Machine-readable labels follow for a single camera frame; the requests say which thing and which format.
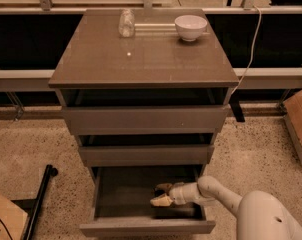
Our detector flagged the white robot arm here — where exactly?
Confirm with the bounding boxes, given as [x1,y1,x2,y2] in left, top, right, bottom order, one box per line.
[150,175,302,240]

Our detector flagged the open bottom grey drawer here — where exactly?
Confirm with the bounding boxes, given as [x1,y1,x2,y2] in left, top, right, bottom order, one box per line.
[80,165,215,237]

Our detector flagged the top grey drawer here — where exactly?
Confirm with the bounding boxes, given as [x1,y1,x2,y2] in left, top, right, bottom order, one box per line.
[62,106,228,135]

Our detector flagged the black metal stand leg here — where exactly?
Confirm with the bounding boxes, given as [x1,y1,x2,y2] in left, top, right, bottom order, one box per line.
[13,164,58,240]

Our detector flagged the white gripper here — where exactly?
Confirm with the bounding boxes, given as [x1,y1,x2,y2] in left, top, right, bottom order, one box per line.
[150,182,200,207]

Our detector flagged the cardboard box lower left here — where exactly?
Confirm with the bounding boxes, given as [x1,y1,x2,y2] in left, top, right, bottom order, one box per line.
[0,193,28,240]

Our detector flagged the middle grey drawer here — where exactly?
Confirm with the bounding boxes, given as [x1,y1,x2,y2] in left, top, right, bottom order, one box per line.
[79,145,214,167]

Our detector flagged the clear glass jar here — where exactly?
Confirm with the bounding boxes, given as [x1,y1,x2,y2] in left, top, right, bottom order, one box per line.
[118,9,135,38]

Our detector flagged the white ceramic bowl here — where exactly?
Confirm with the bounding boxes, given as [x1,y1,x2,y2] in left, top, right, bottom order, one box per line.
[174,15,208,41]

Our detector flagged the grey drawer cabinet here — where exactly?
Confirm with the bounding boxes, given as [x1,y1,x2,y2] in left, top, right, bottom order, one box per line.
[48,8,240,182]

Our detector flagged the cardboard box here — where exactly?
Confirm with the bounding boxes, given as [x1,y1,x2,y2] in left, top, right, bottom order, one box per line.
[0,193,28,240]
[284,90,302,165]

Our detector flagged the cardboard box right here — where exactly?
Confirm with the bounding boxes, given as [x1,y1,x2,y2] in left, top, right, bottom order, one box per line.
[284,90,302,165]

